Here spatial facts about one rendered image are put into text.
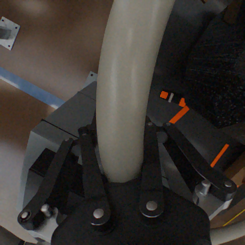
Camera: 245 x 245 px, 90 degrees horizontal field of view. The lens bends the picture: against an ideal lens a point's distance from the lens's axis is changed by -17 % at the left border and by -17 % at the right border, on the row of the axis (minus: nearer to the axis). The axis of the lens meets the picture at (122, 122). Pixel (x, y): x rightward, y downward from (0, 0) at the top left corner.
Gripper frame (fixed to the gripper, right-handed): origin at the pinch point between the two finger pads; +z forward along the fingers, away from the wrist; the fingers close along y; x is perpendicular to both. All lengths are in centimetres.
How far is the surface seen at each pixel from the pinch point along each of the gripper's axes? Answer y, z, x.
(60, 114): -16.8, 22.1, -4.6
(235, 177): 109, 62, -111
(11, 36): -71, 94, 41
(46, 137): -16.5, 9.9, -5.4
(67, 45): -28, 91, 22
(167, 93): 38, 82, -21
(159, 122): 31, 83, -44
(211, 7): 76, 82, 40
